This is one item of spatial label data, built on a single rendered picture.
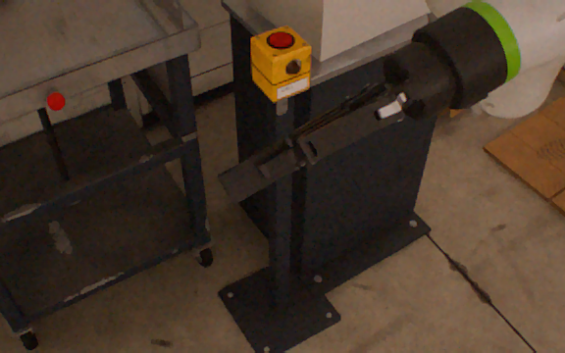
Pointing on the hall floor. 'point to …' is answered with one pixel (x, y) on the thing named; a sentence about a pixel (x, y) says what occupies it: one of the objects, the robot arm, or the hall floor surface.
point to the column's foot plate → (333, 277)
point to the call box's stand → (278, 271)
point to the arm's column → (333, 164)
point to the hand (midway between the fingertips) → (257, 172)
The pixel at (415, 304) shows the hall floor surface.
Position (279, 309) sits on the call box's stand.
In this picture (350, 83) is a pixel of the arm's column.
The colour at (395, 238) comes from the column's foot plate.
